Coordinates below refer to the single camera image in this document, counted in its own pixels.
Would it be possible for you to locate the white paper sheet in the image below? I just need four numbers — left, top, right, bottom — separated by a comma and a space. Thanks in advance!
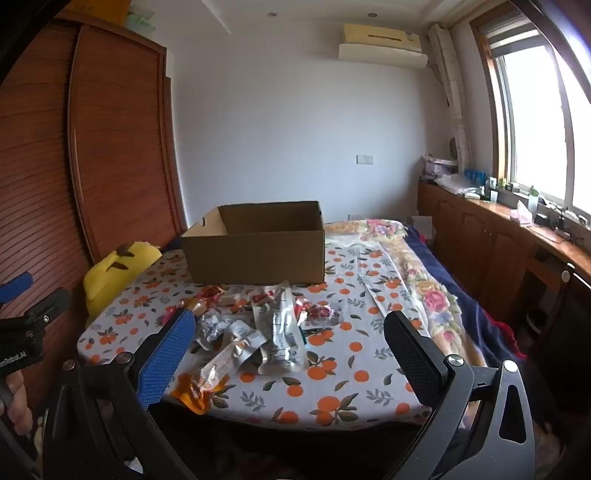
411, 215, 435, 241

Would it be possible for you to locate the dark chair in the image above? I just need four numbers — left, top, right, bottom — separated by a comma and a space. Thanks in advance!
531, 262, 591, 409

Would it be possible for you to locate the wooden cabinet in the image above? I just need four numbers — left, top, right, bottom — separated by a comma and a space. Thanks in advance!
417, 178, 591, 411

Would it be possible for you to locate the crumpled silver snack packet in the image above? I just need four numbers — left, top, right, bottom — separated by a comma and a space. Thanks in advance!
196, 309, 232, 352

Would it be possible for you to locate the person's left hand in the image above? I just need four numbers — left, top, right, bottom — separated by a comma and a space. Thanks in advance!
6, 370, 34, 435

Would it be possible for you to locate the long silver orange snack packet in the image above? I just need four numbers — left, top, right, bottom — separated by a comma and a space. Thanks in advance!
203, 339, 267, 376

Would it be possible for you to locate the white plastic bag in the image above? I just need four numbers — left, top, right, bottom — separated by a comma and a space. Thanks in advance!
436, 173, 476, 197

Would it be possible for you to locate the white air conditioner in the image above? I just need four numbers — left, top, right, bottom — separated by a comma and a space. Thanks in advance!
338, 23, 428, 70

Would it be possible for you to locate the orange print tablecloth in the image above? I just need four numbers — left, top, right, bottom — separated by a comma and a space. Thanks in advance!
78, 235, 432, 426

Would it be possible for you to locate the brown cardboard box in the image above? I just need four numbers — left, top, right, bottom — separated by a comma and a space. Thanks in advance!
180, 200, 326, 285

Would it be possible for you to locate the white checkered curtain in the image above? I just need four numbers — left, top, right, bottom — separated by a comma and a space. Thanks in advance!
427, 25, 472, 168

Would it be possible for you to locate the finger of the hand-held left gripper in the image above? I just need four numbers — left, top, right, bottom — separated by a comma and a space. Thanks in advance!
0, 272, 34, 304
21, 288, 73, 334

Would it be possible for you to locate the small red white snack packet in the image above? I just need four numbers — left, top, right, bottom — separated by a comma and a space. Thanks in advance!
295, 298, 345, 331

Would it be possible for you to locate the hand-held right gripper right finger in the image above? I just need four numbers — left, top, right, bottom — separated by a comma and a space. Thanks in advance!
383, 309, 537, 480

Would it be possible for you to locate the yellow plush pillow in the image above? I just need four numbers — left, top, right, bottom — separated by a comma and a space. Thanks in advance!
83, 241, 163, 320

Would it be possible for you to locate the wooden wardrobe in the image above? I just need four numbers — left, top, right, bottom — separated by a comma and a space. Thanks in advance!
0, 13, 188, 335

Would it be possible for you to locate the stack of papers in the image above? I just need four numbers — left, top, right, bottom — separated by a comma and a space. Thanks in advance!
422, 154, 459, 180

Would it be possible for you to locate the window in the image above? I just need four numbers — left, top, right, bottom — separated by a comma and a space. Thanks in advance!
473, 0, 591, 224

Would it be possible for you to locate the floral blanket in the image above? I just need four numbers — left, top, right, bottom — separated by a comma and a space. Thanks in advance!
323, 219, 488, 370

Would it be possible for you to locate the large white red snack packet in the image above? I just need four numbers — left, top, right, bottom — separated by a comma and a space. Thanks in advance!
252, 281, 309, 376

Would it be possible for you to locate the pink tissue box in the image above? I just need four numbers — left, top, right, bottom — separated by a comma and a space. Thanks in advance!
512, 199, 535, 226

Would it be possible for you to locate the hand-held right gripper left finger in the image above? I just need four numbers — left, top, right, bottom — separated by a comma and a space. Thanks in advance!
44, 307, 199, 480

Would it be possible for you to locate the brown gold snack packet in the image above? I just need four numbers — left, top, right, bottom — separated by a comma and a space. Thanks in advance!
182, 295, 212, 317

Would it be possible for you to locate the navy blue blanket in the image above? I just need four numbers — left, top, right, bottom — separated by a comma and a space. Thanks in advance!
404, 224, 529, 367

